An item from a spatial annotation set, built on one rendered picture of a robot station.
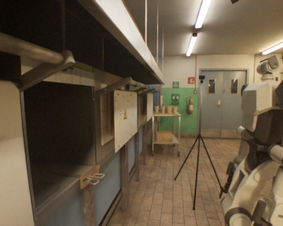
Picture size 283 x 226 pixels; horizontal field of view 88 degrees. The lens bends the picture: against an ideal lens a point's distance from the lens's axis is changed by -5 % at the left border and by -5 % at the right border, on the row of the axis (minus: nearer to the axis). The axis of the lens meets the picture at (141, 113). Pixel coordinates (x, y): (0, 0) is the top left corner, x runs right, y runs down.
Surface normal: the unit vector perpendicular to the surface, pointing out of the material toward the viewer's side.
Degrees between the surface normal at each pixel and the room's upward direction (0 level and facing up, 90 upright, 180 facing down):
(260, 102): 85
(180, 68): 90
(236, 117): 90
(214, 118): 90
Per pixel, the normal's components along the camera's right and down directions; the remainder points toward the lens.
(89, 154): -0.20, 0.11
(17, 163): 0.98, 0.02
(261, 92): -0.86, -0.03
